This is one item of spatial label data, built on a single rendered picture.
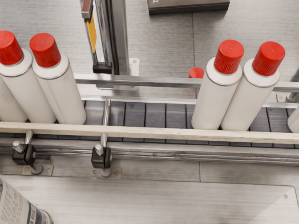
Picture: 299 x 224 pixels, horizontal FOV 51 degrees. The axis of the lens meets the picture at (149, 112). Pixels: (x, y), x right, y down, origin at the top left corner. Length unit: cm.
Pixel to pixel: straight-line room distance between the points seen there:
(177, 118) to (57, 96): 22
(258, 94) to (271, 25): 41
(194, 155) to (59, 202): 24
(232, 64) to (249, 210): 24
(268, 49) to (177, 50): 35
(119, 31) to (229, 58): 23
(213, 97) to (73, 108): 22
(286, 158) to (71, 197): 38
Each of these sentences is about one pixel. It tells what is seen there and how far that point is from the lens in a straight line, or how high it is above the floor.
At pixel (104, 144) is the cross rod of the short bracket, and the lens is 53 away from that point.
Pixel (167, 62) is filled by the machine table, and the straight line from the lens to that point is 73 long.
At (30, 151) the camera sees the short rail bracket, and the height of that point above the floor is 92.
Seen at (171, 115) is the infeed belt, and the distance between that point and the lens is 59.
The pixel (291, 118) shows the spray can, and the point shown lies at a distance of 62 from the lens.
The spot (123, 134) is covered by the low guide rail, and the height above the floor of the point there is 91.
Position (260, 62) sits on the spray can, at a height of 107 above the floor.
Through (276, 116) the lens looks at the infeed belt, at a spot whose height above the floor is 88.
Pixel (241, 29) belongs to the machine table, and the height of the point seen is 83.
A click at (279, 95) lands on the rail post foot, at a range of 73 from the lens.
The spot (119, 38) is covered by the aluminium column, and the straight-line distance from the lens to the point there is 59.
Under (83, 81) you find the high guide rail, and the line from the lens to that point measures 54.
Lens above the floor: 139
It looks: 60 degrees down
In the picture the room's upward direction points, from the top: 2 degrees clockwise
